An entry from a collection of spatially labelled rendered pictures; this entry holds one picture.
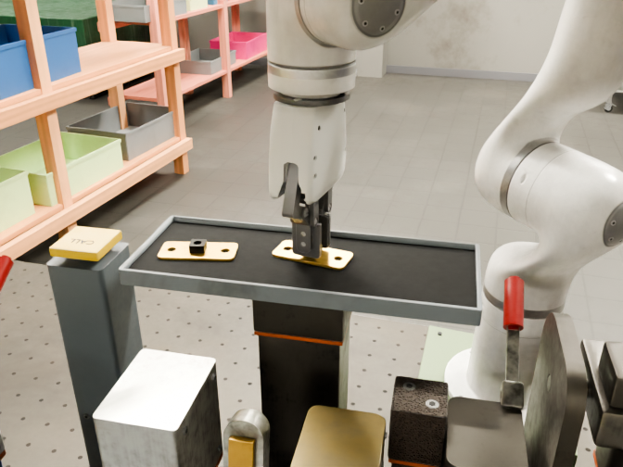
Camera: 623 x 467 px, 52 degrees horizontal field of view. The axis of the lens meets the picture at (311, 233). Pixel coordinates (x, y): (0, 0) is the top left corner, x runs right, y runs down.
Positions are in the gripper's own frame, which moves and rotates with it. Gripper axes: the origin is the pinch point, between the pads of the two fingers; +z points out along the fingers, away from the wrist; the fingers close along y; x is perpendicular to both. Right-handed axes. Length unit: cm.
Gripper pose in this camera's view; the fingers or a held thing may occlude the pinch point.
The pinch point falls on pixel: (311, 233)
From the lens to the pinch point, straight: 68.8
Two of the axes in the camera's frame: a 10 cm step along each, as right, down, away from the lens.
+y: -3.9, 4.1, -8.3
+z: 0.0, 9.0, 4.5
